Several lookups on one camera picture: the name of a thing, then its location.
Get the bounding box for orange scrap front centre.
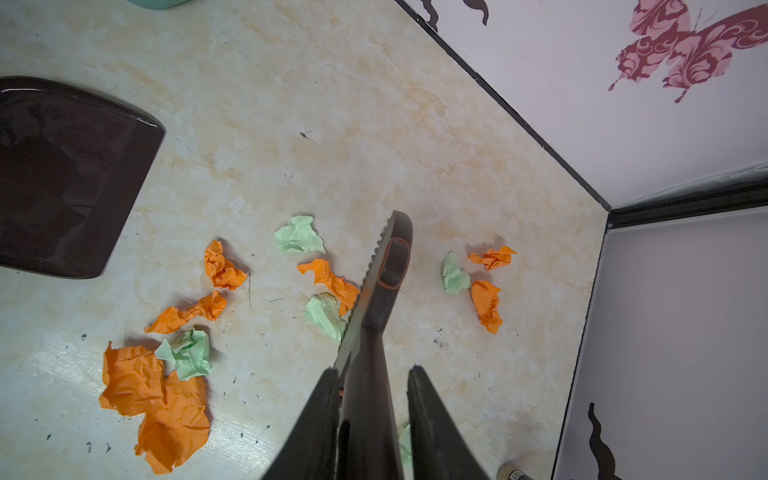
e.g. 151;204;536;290
99;346;211;475

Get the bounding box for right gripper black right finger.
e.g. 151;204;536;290
407;365;488;479

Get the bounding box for green bin with liner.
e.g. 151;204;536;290
129;0;189;10

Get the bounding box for small dark cylinder bottle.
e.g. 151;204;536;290
496;462;532;480

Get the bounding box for orange scrap back right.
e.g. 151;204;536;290
297;258;360;317

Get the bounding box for green scrap back centre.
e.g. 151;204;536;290
274;215;326;254

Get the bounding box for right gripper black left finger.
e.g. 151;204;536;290
262;368;341;480

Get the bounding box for green scrap front centre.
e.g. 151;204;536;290
155;328;212;381

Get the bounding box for small orange scrap centre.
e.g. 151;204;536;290
204;240;247;291

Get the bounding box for orange scrap right middle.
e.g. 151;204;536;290
468;246;517;335

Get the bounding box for dark brown hand brush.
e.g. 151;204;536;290
334;210;413;479

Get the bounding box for green scrap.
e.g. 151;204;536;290
155;328;212;381
274;215;326;254

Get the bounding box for orange twisted scrap front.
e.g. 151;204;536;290
144;291;227;335

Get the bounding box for dark brown dustpan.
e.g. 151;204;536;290
1;76;165;279

